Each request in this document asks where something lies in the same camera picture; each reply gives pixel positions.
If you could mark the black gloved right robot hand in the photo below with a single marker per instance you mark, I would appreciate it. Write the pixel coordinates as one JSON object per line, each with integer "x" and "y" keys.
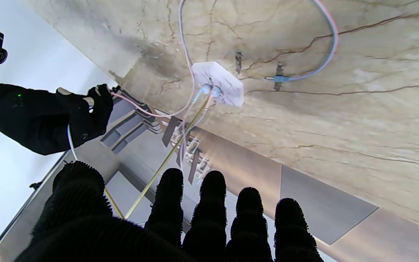
{"x": 42, "y": 116}

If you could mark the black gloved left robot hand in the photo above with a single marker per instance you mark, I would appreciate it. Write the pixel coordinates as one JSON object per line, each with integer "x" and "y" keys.
{"x": 86, "y": 236}

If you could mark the gold T rack marble base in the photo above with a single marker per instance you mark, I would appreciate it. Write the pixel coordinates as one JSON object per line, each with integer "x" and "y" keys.
{"x": 224, "y": 83}

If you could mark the dark grey office chair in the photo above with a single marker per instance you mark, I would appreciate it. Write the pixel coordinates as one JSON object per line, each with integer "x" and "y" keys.
{"x": 111, "y": 138}

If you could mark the dark upright desk monitor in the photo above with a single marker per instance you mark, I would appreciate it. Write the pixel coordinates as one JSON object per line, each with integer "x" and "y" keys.
{"x": 179, "y": 160}
{"x": 170, "y": 131}
{"x": 194, "y": 165}

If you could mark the clear acrylic name holder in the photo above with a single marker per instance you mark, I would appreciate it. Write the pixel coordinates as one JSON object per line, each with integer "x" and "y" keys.
{"x": 189, "y": 140}
{"x": 204, "y": 165}

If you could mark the brown wooden conference table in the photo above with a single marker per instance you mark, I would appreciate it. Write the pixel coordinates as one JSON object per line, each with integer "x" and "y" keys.
{"x": 253, "y": 171}

